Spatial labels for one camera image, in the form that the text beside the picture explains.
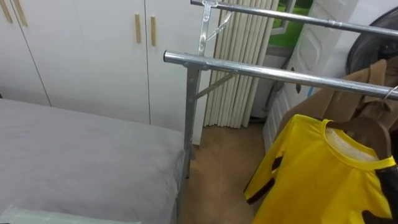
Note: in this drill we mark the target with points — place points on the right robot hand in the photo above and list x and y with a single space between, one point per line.
390 189

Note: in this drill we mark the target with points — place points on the wooden clothes hanger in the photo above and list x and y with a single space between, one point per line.
370 133

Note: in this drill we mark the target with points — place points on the yellow shirt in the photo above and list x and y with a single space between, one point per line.
311 180

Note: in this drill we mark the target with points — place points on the brown coat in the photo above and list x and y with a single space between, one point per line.
339 99

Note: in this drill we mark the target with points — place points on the white cabinet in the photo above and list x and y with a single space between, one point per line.
314 49

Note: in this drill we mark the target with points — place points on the beige pleated curtain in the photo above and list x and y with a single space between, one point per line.
236 93

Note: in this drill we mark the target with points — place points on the metal clothes rack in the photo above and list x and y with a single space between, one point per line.
248 70

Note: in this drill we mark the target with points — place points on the grey bed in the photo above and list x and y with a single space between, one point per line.
77 155

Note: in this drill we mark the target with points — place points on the white wardrobe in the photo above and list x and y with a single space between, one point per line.
93 62

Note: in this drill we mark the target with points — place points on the landscape wall poster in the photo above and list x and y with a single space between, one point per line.
292 31

